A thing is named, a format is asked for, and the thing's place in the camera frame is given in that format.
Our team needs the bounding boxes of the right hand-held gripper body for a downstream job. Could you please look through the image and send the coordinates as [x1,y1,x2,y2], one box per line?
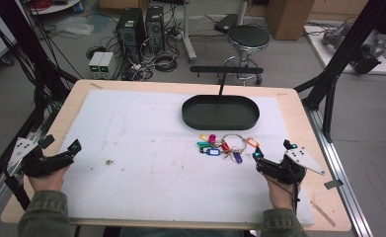
[255,147,327,186]

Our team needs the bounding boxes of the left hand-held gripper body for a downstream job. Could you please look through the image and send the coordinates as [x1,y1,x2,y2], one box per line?
[8,136,75,179]

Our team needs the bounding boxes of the key ring with colourful tags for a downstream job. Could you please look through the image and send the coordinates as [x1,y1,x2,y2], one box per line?
[195,132,261,165]

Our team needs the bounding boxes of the black oval tray key stand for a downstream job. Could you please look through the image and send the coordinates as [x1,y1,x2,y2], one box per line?
[181,65,265,131]

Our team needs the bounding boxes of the person's left hand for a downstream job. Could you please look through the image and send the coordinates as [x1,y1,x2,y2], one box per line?
[27,163,72,194]

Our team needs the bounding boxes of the person's right hand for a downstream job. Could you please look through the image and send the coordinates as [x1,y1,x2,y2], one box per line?
[262,171,303,211]

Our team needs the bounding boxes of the grey tape piece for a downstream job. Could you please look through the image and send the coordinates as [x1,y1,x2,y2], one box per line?
[323,179,345,191]

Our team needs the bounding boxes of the thin wooden stick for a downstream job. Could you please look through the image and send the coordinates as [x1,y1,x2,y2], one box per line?
[309,199,337,228]

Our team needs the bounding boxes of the white foam mat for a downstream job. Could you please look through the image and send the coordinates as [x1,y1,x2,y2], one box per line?
[60,89,315,227]

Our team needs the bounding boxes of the white bench power supply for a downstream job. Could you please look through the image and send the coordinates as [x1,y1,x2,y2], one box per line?
[88,50,105,80]
[97,51,116,80]

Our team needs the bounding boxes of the white floor board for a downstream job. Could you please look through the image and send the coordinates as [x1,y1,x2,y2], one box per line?
[304,25,386,77]

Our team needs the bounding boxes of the black round stool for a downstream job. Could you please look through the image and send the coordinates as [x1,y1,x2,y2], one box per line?
[222,25,271,86]

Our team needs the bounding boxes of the clear plastic bag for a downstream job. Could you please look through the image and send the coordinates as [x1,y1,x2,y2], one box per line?
[53,16,96,37]

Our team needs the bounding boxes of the grey robot device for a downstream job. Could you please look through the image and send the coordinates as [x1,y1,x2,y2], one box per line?
[322,22,386,75]

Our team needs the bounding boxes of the brown cardboard box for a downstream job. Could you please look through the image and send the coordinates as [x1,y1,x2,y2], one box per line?
[265,0,317,41]

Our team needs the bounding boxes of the black computer tower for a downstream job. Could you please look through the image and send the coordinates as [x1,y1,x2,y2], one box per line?
[115,7,147,63]
[144,5,166,53]

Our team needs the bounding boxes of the white desk leg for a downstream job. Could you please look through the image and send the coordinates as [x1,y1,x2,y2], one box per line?
[180,0,198,64]

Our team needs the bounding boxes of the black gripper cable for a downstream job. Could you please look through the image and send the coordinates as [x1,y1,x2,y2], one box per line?
[263,166,302,215]

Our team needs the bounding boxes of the black strap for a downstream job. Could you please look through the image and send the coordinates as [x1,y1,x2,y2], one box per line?
[4,175,33,211]

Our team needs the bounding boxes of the aluminium rail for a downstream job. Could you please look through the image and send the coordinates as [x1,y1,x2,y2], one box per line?
[304,106,374,237]
[0,108,50,228]

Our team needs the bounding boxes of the black metal frame post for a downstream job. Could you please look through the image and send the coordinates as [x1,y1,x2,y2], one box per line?
[293,0,386,144]
[0,0,82,132]

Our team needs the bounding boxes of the coiled black cable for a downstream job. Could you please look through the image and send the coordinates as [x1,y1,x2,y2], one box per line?
[154,52,179,73]

